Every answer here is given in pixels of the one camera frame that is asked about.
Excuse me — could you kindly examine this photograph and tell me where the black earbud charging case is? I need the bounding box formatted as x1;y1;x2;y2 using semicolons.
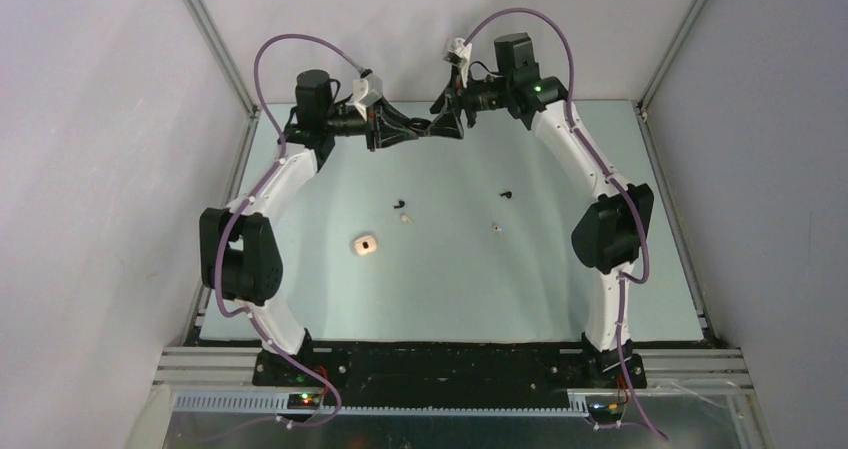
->
410;118;431;136

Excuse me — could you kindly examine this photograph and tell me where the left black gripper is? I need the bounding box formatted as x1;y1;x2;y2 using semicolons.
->
322;95;417;152

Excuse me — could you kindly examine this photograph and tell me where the right corner aluminium post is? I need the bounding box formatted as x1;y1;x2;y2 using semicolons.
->
637;0;711;112

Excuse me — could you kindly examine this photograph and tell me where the corner aluminium post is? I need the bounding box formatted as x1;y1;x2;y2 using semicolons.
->
637;0;711;112
182;0;256;117

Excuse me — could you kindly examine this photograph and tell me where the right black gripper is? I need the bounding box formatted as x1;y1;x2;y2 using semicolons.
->
424;64;512;141

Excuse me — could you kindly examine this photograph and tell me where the controller board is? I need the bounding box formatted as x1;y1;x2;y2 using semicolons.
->
287;393;323;410
588;403;628;424

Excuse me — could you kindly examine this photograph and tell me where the beige earbud charging case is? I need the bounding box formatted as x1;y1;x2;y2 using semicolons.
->
352;234;378;256

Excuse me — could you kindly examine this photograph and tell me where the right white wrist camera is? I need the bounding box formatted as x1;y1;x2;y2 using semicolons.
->
443;38;472;86

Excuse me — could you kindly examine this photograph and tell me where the right controller board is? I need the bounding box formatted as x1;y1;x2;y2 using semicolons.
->
588;403;628;424

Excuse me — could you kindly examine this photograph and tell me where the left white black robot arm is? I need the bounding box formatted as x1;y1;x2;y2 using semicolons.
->
199;69;433;386

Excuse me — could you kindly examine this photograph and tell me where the left controller board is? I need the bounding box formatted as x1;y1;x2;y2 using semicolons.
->
287;393;323;410

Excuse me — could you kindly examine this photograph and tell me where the left corner aluminium post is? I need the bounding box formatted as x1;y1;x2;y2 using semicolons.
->
182;0;256;117

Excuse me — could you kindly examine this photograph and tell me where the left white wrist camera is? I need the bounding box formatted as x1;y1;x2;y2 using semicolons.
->
350;69;383;121

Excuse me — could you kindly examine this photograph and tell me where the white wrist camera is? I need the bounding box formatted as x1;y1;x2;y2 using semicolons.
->
350;69;383;121
443;38;472;86

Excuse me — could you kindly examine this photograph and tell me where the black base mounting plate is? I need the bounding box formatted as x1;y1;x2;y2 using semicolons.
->
294;341;647;409

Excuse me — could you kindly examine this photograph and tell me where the grey slotted cable duct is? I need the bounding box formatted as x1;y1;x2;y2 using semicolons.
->
173;390;589;417

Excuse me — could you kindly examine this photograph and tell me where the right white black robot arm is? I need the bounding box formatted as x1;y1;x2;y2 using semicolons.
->
430;33;654;387

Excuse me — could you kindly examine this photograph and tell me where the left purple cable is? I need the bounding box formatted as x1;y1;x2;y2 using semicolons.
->
215;33;344;429

